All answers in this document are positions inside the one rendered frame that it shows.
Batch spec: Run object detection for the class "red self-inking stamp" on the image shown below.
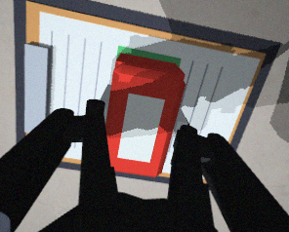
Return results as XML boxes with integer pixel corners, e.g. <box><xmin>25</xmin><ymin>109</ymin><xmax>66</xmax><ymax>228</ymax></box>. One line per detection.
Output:
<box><xmin>105</xmin><ymin>53</ymin><xmax>186</xmax><ymax>177</ymax></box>

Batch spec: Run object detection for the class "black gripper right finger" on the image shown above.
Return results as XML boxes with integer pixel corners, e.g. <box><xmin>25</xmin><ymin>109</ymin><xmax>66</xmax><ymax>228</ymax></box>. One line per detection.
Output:
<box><xmin>167</xmin><ymin>107</ymin><xmax>289</xmax><ymax>232</ymax></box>

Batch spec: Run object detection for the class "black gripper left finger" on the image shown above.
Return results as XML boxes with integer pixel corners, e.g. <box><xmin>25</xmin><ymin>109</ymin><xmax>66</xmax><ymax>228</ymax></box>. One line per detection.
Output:
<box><xmin>0</xmin><ymin>84</ymin><xmax>127</xmax><ymax>232</ymax></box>

